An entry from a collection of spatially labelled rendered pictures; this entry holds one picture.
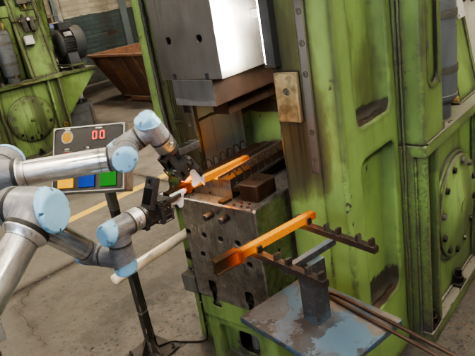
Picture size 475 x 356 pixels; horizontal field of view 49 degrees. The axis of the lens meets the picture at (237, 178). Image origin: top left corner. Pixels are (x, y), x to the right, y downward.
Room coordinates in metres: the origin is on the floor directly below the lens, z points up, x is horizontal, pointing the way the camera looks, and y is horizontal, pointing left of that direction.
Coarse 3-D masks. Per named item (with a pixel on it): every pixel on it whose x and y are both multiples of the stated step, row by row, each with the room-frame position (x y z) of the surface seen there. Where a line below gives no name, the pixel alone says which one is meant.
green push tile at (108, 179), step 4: (104, 172) 2.03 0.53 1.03; (108, 172) 2.02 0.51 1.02; (112, 172) 2.02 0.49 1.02; (116, 172) 2.01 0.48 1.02; (100, 176) 2.03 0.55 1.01; (104, 176) 2.02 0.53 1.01; (108, 176) 2.02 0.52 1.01; (112, 176) 2.01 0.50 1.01; (116, 176) 2.01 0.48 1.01; (100, 180) 2.02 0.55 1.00; (104, 180) 2.01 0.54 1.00; (108, 180) 2.01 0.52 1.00; (112, 180) 2.00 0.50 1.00; (116, 180) 2.00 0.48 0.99; (100, 184) 2.01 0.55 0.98; (104, 184) 2.01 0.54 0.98; (108, 184) 2.00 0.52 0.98; (112, 184) 1.99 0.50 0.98; (116, 184) 1.99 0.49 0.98
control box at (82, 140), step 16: (64, 128) 2.19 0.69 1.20; (80, 128) 2.17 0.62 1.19; (96, 128) 2.14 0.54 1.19; (112, 128) 2.11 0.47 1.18; (128, 128) 2.12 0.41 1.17; (64, 144) 2.16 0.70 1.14; (80, 144) 2.13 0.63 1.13; (96, 144) 2.11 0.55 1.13; (96, 176) 2.04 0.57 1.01; (128, 176) 2.03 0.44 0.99; (64, 192) 2.06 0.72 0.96; (80, 192) 2.05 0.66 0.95; (96, 192) 2.06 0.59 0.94; (112, 192) 2.07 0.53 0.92
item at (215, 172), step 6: (246, 156) 1.98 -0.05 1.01; (228, 162) 1.92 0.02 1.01; (234, 162) 1.91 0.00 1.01; (240, 162) 1.94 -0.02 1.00; (216, 168) 1.87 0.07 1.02; (222, 168) 1.86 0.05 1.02; (228, 168) 1.89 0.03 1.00; (204, 174) 1.81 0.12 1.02; (210, 174) 1.81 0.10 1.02; (216, 174) 1.83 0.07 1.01; (180, 186) 1.70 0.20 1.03; (186, 186) 1.72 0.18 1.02; (192, 186) 1.74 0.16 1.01; (168, 192) 1.66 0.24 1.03; (174, 192) 1.67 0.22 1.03; (186, 192) 1.71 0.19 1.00
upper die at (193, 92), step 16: (176, 80) 1.91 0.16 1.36; (192, 80) 1.85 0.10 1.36; (208, 80) 1.80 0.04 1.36; (224, 80) 1.84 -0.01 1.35; (240, 80) 1.90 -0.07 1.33; (256, 80) 1.97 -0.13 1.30; (272, 80) 2.04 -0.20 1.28; (176, 96) 1.92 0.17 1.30; (192, 96) 1.86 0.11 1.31; (208, 96) 1.81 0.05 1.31; (224, 96) 1.83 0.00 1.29
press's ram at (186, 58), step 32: (160, 0) 1.91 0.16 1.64; (192, 0) 1.81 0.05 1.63; (224, 0) 1.81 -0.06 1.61; (256, 0) 1.94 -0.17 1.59; (160, 32) 1.93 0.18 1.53; (192, 32) 1.82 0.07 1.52; (224, 32) 1.79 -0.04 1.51; (256, 32) 1.92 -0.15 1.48; (160, 64) 1.95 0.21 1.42; (192, 64) 1.84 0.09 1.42; (224, 64) 1.77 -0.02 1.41; (256, 64) 1.90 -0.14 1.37
